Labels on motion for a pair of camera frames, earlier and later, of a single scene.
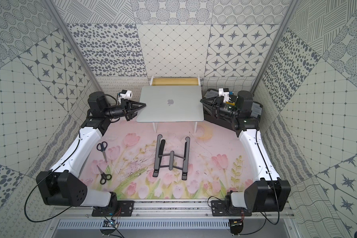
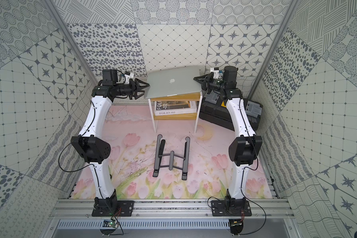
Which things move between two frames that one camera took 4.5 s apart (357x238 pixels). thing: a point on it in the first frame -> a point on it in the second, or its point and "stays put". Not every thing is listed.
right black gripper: x=216 y=105 -> x=206 y=81
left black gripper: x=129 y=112 -> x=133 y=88
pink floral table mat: x=121 y=158 stays put
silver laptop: x=171 y=103 -> x=172 y=81
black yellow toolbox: x=226 y=114 stays put
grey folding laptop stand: x=159 y=150 stays put
